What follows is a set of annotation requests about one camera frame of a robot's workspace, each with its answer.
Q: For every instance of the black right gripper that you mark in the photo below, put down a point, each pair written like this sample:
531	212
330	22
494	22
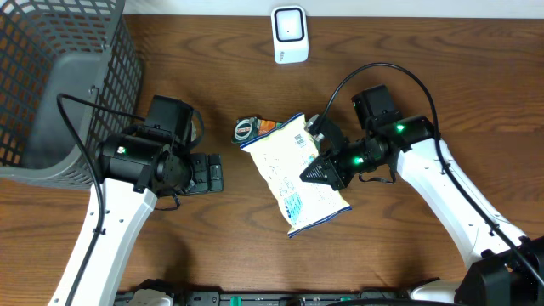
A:
331	172

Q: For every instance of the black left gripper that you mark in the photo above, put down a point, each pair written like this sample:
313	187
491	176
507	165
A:
204	172

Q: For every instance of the large beige snack bag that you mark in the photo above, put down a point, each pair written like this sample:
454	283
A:
280	156

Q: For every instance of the dark green round-logo packet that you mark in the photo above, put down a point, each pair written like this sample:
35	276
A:
246	129

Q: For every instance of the orange small snack packet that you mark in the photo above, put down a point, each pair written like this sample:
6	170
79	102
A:
266	126

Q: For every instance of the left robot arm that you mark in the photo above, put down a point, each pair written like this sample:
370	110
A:
131	170

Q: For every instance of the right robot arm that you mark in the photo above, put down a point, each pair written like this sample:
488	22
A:
407	146

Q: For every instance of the white barcode scanner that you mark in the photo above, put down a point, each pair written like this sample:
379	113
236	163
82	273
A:
290	34

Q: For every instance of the dark grey mesh plastic basket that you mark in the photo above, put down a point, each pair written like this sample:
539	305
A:
49	47

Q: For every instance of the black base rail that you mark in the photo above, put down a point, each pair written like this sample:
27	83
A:
161	297

